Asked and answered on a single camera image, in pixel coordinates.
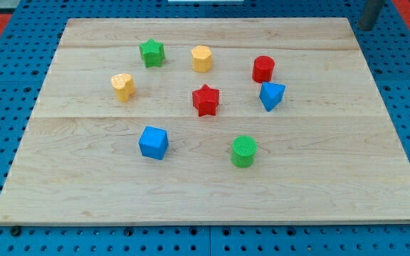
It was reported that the yellow heart block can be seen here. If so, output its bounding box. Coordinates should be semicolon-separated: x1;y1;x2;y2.
111;73;136;102

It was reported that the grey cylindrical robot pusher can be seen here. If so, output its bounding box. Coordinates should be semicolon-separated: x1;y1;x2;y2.
357;0;385;31

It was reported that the yellow hexagon block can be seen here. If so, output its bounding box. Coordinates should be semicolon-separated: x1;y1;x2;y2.
191;46;213;73

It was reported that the green cylinder block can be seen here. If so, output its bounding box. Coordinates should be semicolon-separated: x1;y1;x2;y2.
231;135;258;168

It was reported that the green star block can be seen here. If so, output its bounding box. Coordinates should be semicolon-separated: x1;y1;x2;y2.
139;38;165;68

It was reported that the red star block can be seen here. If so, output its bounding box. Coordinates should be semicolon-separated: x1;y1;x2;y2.
192;84;220;117

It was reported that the blue triangle block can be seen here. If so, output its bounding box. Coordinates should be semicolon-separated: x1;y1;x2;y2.
259;82;286;112

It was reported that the wooden board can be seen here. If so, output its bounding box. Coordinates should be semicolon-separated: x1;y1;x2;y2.
0;18;410;226

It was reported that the blue cube block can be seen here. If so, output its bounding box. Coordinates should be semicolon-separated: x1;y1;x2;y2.
138;126;169;160

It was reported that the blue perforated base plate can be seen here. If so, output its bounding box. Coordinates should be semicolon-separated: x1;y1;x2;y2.
0;0;410;255

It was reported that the red cylinder block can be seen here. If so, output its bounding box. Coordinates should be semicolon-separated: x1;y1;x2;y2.
252;55;275;83

